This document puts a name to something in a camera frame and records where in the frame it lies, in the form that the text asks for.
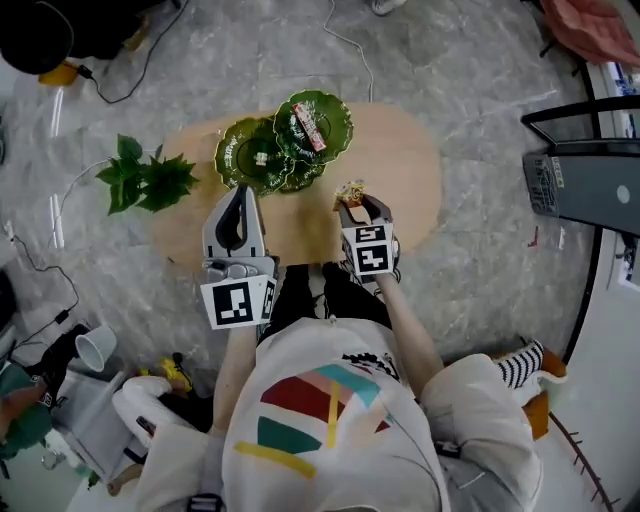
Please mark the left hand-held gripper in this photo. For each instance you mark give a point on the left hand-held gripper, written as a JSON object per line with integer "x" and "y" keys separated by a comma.
{"x": 235, "y": 300}

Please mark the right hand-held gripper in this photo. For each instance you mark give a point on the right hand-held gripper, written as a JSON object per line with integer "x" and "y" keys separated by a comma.
{"x": 372, "y": 257}

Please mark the orange snack packet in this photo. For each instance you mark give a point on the orange snack packet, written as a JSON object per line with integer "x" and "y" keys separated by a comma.
{"x": 350, "y": 192}

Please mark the small candy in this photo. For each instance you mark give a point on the small candy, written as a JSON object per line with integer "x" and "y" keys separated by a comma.
{"x": 260, "y": 159}

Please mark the green glass tiered dish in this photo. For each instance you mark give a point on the green glass tiered dish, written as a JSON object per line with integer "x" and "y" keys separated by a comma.
{"x": 250, "y": 155}

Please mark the red-brown candy bar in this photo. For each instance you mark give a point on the red-brown candy bar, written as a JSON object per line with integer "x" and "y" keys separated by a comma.
{"x": 310, "y": 127}

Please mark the person's left forearm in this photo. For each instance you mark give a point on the person's left forearm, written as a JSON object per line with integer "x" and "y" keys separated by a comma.
{"x": 235, "y": 380}

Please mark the person's right forearm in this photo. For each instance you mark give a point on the person's right forearm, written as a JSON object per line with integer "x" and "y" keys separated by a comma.
{"x": 410, "y": 325}

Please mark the person's black trousers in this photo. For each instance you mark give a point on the person's black trousers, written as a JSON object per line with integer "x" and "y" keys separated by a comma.
{"x": 300, "y": 295}

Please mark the green artificial plant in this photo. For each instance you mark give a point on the green artificial plant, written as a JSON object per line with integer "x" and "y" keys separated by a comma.
{"x": 150, "y": 182}

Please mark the white paper cup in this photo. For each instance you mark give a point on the white paper cup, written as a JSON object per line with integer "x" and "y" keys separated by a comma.
{"x": 95, "y": 347}

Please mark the person's white printed shirt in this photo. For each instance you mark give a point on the person's white printed shirt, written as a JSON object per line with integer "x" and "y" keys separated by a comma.
{"x": 325, "y": 425}

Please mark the black white striped cloth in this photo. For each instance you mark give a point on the black white striped cloth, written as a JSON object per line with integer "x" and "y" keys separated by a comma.
{"x": 522, "y": 365}

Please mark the grey computer tower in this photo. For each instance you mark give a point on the grey computer tower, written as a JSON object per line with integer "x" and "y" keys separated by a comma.
{"x": 590, "y": 190}

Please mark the white box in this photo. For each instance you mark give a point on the white box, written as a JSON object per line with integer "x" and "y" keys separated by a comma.
{"x": 95, "y": 425}

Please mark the yellow bin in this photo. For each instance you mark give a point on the yellow bin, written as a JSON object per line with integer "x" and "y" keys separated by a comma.
{"x": 57, "y": 76}

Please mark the orange seat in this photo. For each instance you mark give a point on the orange seat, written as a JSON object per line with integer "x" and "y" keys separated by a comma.
{"x": 552, "y": 370}

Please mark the black metal frame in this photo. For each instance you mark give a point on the black metal frame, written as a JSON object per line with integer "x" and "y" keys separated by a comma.
{"x": 575, "y": 111}

